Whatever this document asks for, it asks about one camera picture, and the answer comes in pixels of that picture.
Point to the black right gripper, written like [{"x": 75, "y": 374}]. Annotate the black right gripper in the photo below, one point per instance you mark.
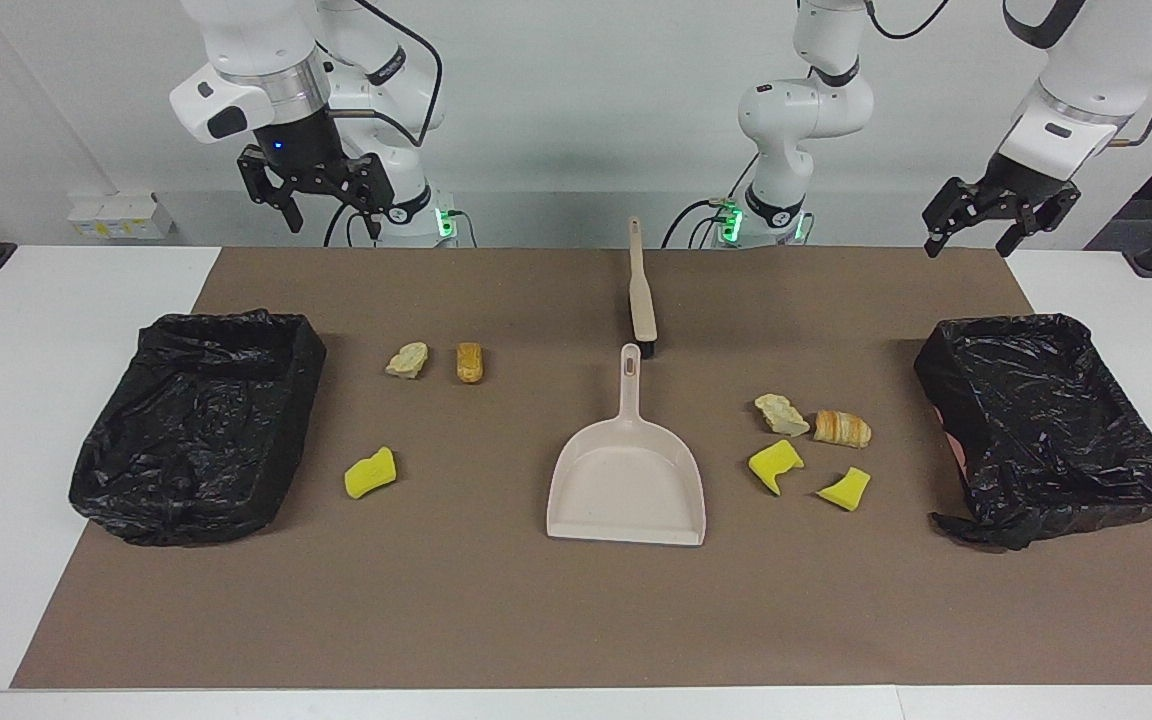
[{"x": 301, "y": 150}]

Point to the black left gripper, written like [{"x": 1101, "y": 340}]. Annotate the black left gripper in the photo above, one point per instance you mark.
[{"x": 1026, "y": 185}]

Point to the pale pastry chunk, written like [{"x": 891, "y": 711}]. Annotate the pale pastry chunk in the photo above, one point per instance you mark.
[
  {"x": 781, "y": 415},
  {"x": 407, "y": 360}
]

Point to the brown bread roll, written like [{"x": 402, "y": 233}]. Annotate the brown bread roll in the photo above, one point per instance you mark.
[{"x": 470, "y": 363}]

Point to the striped orange croissant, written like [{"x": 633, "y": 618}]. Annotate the striped orange croissant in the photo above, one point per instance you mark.
[{"x": 842, "y": 429}]

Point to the yellow sponge piece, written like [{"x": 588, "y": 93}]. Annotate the yellow sponge piece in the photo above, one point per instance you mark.
[
  {"x": 846, "y": 490},
  {"x": 369, "y": 474},
  {"x": 771, "y": 463}
]

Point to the beige hand brush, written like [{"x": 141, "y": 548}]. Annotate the beige hand brush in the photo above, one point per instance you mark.
[{"x": 643, "y": 310}]

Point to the beige plastic dustpan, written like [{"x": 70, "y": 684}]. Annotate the beige plastic dustpan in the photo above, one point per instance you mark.
[{"x": 626, "y": 490}]

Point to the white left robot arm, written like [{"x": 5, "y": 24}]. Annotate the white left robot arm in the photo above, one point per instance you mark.
[{"x": 806, "y": 110}]

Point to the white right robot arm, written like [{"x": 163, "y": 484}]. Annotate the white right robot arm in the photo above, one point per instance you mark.
[{"x": 246, "y": 40}]

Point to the black bag lined bin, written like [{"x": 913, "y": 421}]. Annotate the black bag lined bin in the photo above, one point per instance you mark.
[
  {"x": 196, "y": 430},
  {"x": 1046, "y": 420}
]

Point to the brown table mat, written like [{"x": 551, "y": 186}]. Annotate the brown table mat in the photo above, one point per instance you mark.
[{"x": 536, "y": 620}]

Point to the white wall socket box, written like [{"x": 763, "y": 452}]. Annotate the white wall socket box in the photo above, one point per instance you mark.
[{"x": 121, "y": 218}]

